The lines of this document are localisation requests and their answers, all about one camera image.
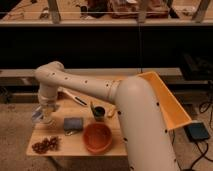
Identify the yellow banana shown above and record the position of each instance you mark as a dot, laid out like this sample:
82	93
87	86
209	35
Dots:
111	112

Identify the black foot pedal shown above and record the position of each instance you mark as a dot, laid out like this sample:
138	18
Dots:
196	132

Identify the yellow plastic bin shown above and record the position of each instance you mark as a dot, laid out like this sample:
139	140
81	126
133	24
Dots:
174	114

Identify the dark mug with green tool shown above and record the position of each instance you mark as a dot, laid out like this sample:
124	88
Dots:
98	112

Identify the small blue-grey towel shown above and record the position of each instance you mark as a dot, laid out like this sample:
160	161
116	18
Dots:
37	115

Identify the white paper cup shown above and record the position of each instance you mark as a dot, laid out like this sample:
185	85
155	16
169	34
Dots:
44	115

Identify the blue sponge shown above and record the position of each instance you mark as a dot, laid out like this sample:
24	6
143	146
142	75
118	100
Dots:
73	123

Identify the orange bowl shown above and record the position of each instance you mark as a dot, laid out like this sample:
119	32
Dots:
97	138

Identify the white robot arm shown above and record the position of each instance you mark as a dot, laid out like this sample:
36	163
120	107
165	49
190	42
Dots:
144	131

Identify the bunch of red grapes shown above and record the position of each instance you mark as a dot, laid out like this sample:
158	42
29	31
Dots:
46	144

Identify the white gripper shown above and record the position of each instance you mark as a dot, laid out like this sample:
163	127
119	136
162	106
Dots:
48	104

